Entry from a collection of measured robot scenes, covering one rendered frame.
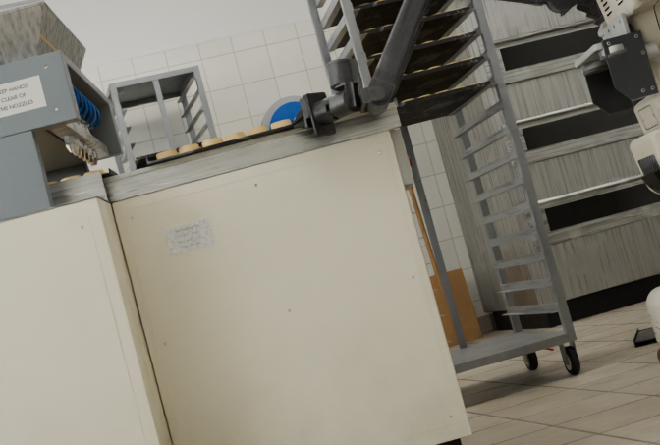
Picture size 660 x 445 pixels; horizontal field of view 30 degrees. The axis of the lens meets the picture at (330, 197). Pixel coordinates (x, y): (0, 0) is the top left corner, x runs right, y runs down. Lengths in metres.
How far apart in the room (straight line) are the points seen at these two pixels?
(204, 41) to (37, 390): 4.79
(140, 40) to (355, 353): 4.65
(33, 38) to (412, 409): 1.24
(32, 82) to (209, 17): 4.64
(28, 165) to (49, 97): 0.16
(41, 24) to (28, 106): 0.23
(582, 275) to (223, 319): 3.92
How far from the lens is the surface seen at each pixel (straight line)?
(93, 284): 2.79
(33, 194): 2.82
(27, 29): 2.98
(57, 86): 2.84
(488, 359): 4.20
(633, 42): 3.12
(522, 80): 6.65
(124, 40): 7.37
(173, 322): 2.95
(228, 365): 2.95
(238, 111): 7.33
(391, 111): 2.99
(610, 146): 6.79
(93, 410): 2.80
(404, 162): 3.01
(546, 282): 4.32
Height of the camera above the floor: 0.51
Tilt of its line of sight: 4 degrees up
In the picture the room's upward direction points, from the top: 15 degrees counter-clockwise
